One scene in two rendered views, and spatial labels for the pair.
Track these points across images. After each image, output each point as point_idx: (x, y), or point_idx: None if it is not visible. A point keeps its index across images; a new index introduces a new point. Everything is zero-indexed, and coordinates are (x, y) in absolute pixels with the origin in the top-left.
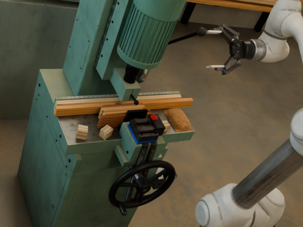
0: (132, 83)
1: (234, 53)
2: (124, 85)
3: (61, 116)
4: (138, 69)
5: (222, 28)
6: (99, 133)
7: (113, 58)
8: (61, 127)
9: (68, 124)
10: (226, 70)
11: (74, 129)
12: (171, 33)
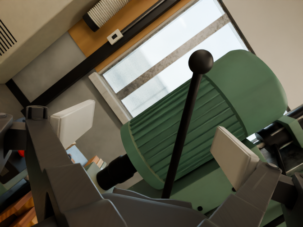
0: (96, 174)
1: (105, 198)
2: (98, 166)
3: (85, 162)
4: (119, 157)
5: (287, 183)
6: None
7: (138, 184)
8: (78, 149)
9: (76, 155)
10: (19, 128)
11: (71, 152)
12: (183, 98)
